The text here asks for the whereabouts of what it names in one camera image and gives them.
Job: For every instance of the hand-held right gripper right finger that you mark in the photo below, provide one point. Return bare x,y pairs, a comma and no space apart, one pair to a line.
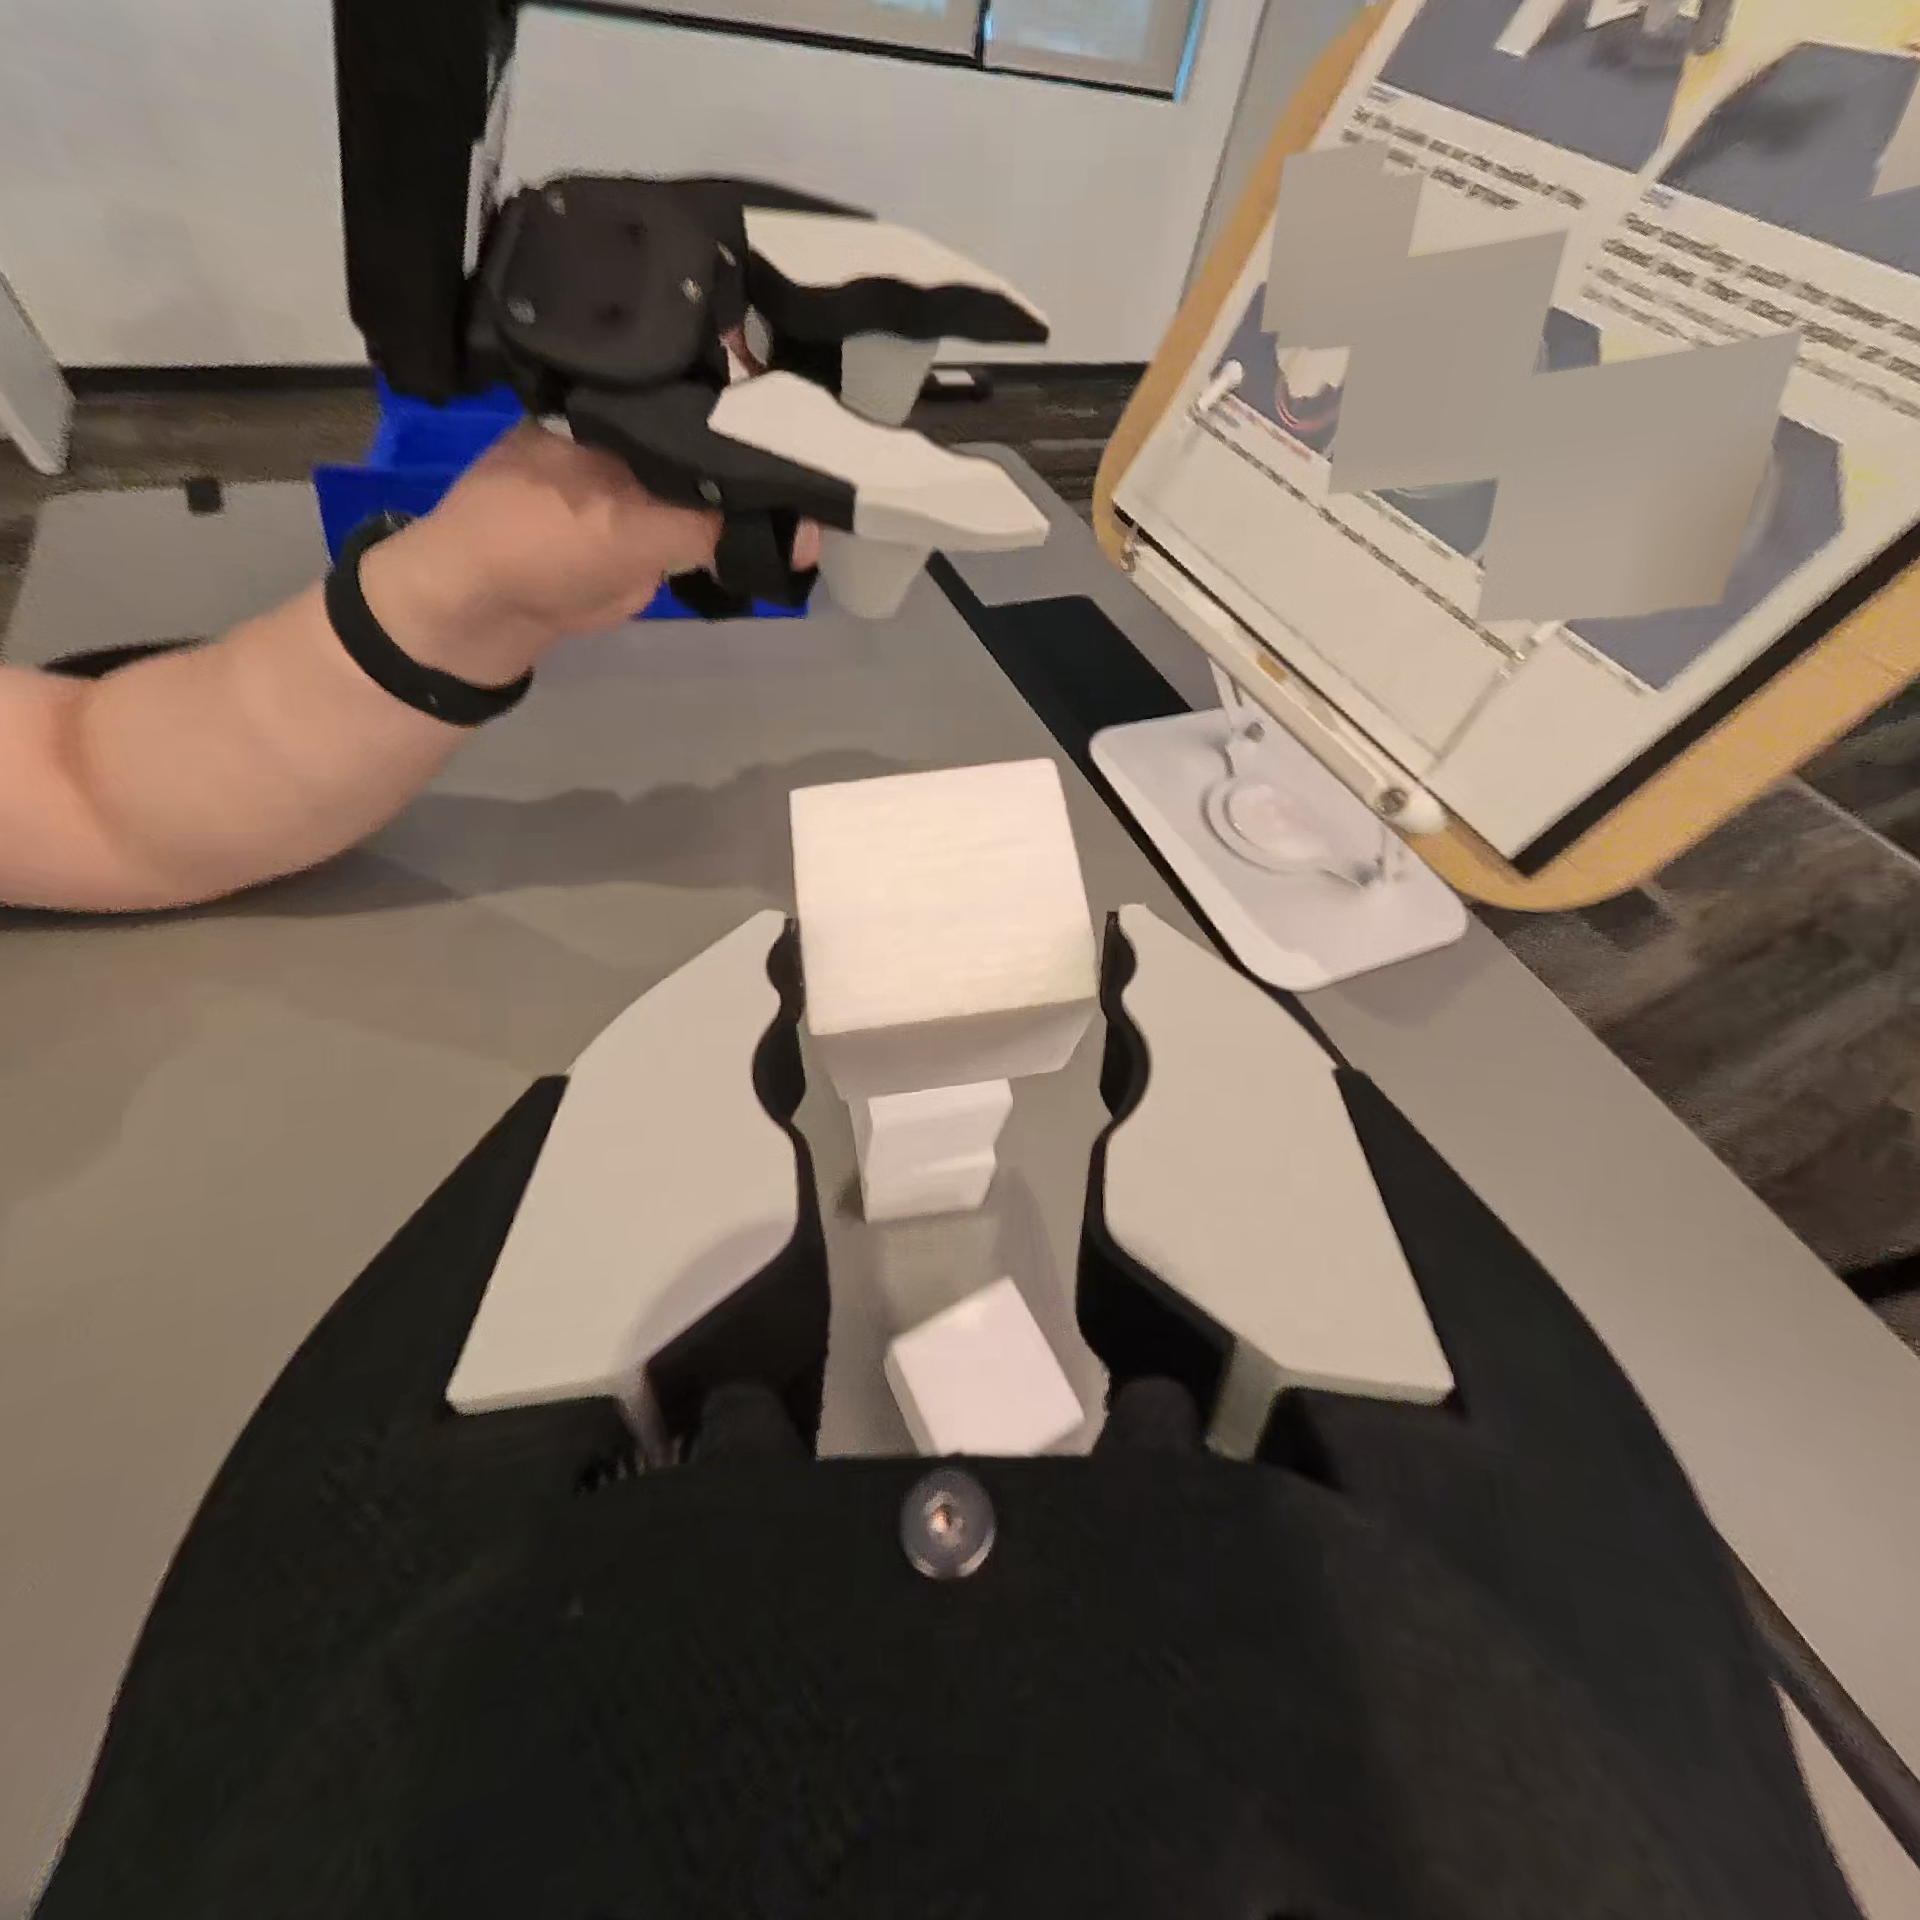
1276,1201

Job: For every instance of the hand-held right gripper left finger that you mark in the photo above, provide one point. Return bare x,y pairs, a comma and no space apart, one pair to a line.
628,1201

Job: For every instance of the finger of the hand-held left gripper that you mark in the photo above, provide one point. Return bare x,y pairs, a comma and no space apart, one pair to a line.
886,254
900,488

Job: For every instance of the person's left forearm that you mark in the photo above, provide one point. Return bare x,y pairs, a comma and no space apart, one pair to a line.
180,764

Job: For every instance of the person's left hand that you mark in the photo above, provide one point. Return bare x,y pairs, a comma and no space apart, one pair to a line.
540,540

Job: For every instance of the window with blinds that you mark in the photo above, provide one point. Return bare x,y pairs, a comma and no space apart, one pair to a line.
840,24

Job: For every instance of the blue plastic bin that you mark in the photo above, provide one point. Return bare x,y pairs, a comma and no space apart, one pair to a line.
406,451

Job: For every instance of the black wrist band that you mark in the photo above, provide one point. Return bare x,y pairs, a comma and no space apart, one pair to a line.
376,660

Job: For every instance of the wooden board document stand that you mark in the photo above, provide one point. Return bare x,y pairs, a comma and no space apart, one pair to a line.
1650,825

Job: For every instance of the printed paper sheet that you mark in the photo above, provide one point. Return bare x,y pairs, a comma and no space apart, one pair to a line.
1723,299

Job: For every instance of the black upright post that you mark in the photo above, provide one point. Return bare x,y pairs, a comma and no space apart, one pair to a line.
422,195

